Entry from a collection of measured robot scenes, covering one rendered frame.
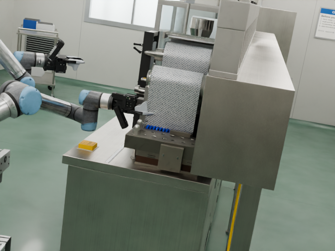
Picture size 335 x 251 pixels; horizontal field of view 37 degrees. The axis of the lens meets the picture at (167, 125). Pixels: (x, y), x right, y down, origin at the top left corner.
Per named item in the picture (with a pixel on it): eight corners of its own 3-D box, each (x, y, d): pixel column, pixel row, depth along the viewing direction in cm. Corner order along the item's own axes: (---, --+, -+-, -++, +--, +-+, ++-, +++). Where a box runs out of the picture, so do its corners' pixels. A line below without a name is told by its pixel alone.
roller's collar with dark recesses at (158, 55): (156, 59, 264) (157, 47, 262) (167, 61, 263) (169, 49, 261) (153, 61, 258) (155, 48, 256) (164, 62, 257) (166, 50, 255)
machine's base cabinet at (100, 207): (157, 169, 483) (169, 82, 462) (223, 183, 474) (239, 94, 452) (50, 330, 242) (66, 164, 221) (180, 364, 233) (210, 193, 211)
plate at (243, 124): (237, 62, 446) (243, 29, 439) (268, 67, 442) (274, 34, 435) (183, 172, 150) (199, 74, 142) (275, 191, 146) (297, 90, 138)
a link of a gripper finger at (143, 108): (154, 104, 231) (134, 101, 232) (152, 117, 232) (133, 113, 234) (155, 103, 234) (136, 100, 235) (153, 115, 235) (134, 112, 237)
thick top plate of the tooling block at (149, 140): (132, 138, 236) (134, 125, 234) (216, 154, 230) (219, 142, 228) (123, 147, 220) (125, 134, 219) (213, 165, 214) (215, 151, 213)
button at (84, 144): (83, 144, 238) (83, 139, 238) (96, 147, 237) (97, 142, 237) (78, 148, 232) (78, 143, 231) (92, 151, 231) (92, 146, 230)
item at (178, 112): (143, 127, 238) (149, 89, 233) (192, 136, 234) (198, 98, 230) (143, 127, 237) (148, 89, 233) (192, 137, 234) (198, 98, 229)
